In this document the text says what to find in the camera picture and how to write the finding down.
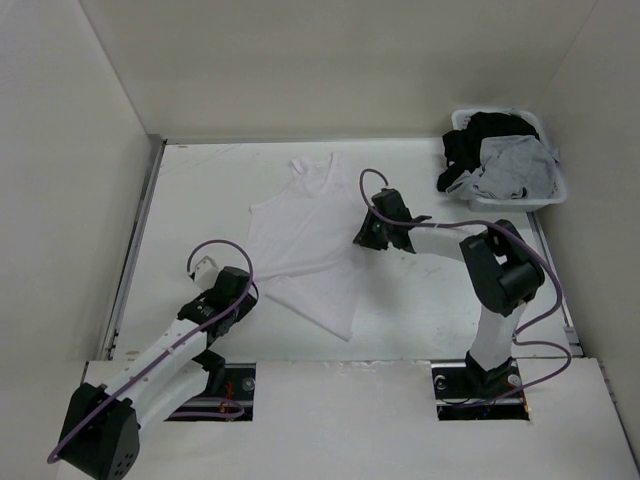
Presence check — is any white tank top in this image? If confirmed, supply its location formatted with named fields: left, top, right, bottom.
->
left=247, top=153, right=365, bottom=341

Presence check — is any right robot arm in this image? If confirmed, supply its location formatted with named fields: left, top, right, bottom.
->
left=353, top=188, right=545, bottom=402

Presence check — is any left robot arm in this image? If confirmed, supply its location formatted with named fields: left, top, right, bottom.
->
left=48, top=267, right=258, bottom=479

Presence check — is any black tank top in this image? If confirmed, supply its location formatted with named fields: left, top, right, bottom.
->
left=436, top=112, right=540, bottom=193

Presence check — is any grey tank top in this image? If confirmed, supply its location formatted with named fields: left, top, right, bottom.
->
left=445, top=135, right=555, bottom=201

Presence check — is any white plastic laundry basket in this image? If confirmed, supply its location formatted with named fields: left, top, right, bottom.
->
left=451, top=107, right=568, bottom=213

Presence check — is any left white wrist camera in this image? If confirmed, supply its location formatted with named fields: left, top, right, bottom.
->
left=190, top=256, right=220, bottom=291

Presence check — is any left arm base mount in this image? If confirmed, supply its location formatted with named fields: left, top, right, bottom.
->
left=187, top=350, right=257, bottom=421

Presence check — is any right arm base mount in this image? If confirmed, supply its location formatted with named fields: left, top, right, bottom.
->
left=431, top=362, right=529, bottom=421

